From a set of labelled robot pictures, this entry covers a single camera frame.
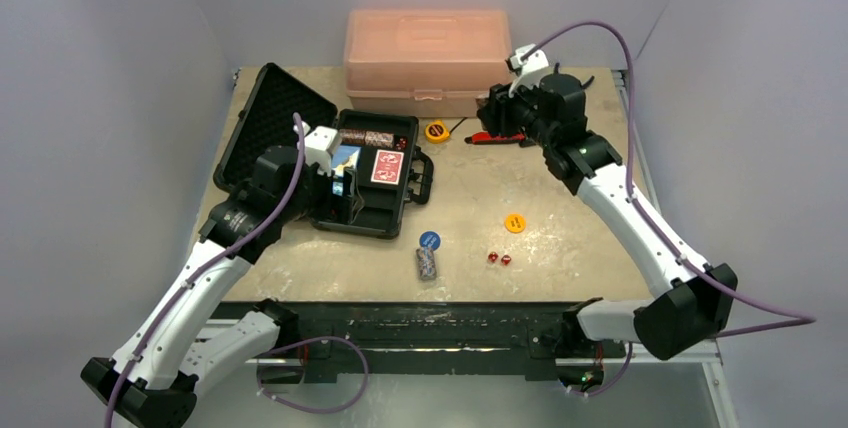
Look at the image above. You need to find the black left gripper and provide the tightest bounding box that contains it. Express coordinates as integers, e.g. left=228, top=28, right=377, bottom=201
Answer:
left=278, top=157, right=362, bottom=224

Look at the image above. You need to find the blue tan chip stack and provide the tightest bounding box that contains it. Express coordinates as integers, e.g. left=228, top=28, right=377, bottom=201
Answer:
left=415, top=246, right=438, bottom=281

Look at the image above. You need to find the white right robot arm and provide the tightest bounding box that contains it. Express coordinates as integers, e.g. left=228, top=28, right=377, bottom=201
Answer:
left=477, top=73, right=738, bottom=360

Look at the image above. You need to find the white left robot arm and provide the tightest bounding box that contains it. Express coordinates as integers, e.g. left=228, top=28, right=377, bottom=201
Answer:
left=81, top=144, right=357, bottom=427

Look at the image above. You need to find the black poker set case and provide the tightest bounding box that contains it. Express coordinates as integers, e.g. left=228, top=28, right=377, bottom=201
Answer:
left=210, top=63, right=434, bottom=241

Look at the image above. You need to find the blue playing card deck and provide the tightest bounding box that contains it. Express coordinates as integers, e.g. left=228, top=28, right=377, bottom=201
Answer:
left=331, top=145, right=361, bottom=178

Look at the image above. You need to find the red playing card deck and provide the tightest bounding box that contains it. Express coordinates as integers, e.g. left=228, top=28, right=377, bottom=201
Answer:
left=370, top=149, right=404, bottom=185

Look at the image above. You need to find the brown chip stack in case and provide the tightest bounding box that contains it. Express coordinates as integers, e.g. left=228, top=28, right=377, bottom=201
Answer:
left=339, top=129, right=395, bottom=149

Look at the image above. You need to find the yellow tape measure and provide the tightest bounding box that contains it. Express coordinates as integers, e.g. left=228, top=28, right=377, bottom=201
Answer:
left=424, top=117, right=467, bottom=144

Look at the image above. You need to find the pink plastic toolbox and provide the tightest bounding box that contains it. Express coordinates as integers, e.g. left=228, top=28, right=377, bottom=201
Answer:
left=344, top=9, right=512, bottom=118

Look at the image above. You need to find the blue small blind button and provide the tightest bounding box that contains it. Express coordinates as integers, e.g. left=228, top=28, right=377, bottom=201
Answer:
left=419, top=231, right=441, bottom=251

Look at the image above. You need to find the orange dealer button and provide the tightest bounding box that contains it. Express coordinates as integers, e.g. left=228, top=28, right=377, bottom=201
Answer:
left=504, top=213, right=527, bottom=234

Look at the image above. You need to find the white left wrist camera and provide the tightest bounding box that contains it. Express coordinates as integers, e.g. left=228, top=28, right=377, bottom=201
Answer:
left=305, top=126, right=342, bottom=177

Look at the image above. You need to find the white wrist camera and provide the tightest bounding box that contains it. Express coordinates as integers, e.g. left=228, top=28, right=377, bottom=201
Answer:
left=506, top=44, right=551, bottom=97
left=305, top=126, right=342, bottom=177

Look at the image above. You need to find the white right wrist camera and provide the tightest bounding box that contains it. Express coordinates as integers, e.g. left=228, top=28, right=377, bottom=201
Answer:
left=506, top=44, right=551, bottom=97

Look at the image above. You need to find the black table front rail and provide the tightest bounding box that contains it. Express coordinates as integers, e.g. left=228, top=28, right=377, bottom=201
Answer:
left=218, top=300, right=664, bottom=387

